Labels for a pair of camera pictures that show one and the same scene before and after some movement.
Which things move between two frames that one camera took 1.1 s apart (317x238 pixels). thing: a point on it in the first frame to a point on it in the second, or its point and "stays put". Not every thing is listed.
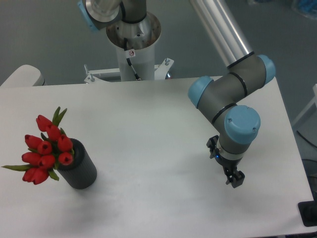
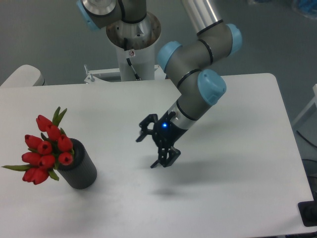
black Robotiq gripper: (234, 177) to (166, 134)
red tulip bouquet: (46, 151) stays put
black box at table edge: (308, 211) stays put
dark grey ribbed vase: (82, 173) stays put
